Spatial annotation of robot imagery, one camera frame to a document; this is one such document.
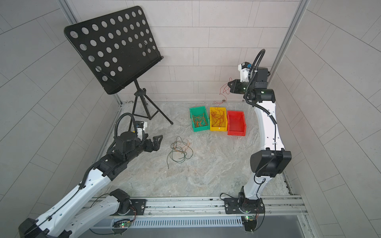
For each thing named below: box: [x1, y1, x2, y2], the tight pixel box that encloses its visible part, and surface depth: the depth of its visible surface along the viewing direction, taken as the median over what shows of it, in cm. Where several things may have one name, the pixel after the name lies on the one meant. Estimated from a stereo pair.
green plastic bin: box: [189, 106, 210, 133], surface depth 104 cm
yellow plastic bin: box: [209, 107, 228, 132], surface depth 104 cm
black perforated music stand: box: [63, 5, 174, 129], surface depth 64 cm
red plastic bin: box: [226, 110, 247, 137], surface depth 101 cm
